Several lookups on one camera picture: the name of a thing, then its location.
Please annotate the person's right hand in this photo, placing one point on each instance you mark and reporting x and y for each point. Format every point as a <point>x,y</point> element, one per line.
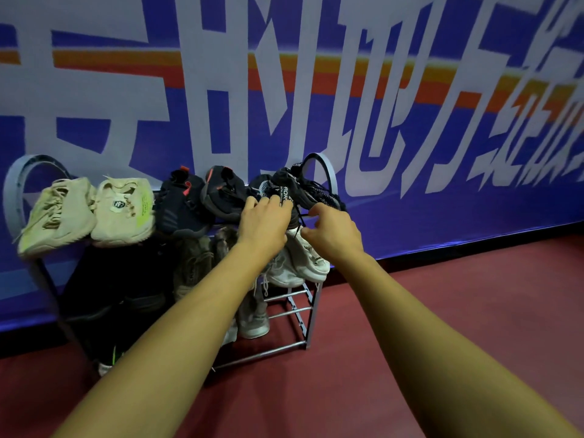
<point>335,237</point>

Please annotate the tan chunky sneaker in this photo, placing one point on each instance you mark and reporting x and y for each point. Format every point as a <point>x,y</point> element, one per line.
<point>194,264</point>
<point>226,244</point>

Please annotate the blue printed wall banner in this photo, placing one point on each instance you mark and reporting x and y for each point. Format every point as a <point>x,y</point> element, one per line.
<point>456,177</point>

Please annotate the black green sneaker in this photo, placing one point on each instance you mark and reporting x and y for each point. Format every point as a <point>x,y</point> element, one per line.
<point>109,360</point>

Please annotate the grey metal shoe rack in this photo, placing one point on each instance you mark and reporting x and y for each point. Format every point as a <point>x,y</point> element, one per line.
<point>301,314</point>

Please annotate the black shoe orange marks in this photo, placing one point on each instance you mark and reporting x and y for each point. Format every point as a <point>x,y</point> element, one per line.
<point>91,282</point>

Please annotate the white knit sneaker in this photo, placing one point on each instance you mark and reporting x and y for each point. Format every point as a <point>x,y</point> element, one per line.
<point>253,314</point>
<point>230,333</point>

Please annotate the plain black shoe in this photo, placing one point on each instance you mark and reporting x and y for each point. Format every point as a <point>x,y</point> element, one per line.
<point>310,191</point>

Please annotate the grey white sneaker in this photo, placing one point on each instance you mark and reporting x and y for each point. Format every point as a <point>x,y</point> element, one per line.
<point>310,260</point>
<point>285,271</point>

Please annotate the beige sneaker green stripe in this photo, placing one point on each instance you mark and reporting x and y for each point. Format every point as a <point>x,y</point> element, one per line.
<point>123,214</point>

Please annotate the black orange sneaker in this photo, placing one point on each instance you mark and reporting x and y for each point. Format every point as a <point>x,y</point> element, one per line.
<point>148,278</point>

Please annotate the person's left forearm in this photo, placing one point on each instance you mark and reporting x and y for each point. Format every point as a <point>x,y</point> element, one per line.
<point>173,351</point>

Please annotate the person's left hand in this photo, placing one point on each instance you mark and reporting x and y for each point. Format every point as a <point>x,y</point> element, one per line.
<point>264,228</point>

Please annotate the person's right forearm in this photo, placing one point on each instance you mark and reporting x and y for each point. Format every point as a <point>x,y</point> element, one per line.
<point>456,360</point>

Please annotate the beige knit sneaker plain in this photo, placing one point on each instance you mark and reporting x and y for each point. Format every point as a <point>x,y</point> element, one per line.
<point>54,218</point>

